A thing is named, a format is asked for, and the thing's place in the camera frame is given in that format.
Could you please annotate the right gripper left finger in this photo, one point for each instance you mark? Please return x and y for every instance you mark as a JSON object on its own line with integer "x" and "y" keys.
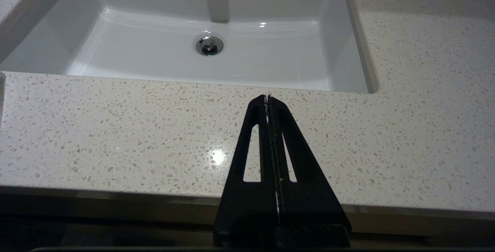
{"x": 247, "y": 209}

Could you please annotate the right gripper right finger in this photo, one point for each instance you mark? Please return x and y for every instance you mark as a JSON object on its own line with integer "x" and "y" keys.
{"x": 309, "y": 209}

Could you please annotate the chrome drain stopper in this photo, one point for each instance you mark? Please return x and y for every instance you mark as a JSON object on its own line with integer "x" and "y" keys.
{"x": 209, "y": 45}

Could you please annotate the white sink basin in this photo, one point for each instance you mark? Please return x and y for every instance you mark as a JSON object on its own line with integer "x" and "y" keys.
{"x": 154, "y": 50}

